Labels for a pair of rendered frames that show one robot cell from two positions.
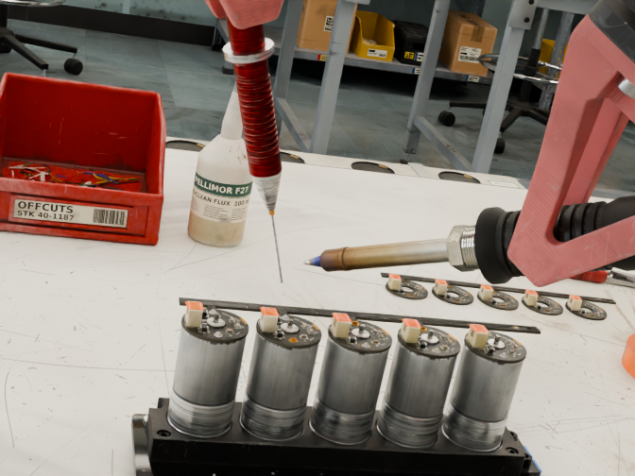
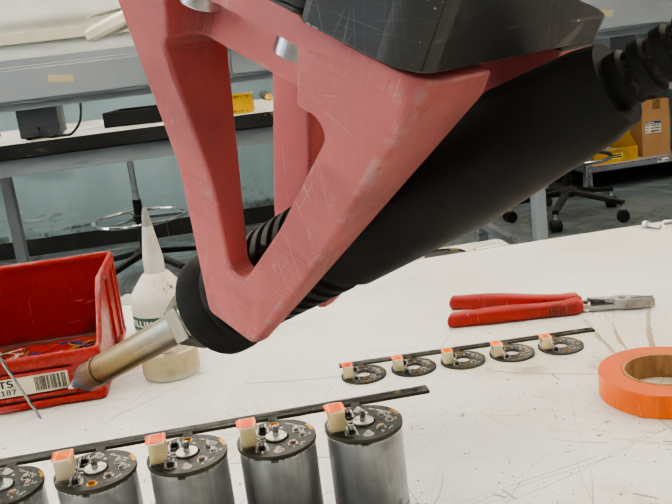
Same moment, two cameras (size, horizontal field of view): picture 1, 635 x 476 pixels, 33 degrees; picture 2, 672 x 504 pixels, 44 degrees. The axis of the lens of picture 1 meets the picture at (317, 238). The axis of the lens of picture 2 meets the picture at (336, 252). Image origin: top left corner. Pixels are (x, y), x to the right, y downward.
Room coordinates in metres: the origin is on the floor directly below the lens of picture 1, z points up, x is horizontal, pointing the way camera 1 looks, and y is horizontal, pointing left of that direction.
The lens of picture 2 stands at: (0.14, -0.11, 0.93)
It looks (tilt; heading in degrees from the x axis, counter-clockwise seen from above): 14 degrees down; 8
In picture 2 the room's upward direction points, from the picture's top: 7 degrees counter-clockwise
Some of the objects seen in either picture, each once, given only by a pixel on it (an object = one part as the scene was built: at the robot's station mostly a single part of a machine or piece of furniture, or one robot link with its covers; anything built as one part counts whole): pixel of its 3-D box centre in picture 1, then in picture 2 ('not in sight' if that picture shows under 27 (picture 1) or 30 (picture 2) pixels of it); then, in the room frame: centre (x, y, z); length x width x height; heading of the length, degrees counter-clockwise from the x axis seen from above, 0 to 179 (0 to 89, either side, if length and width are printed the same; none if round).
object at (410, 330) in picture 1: (412, 331); (250, 432); (0.37, -0.04, 0.82); 0.01 x 0.01 x 0.01; 15
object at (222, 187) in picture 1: (227, 158); (158, 292); (0.59, 0.06, 0.80); 0.03 x 0.03 x 0.10
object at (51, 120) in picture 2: not in sight; (42, 120); (2.56, 1.06, 0.80); 0.15 x 0.12 x 0.10; 17
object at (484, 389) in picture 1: (480, 399); (371, 490); (0.38, -0.08, 0.79); 0.02 x 0.02 x 0.05
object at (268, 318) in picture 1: (270, 319); (67, 464); (0.36, 0.01, 0.82); 0.01 x 0.01 x 0.01; 15
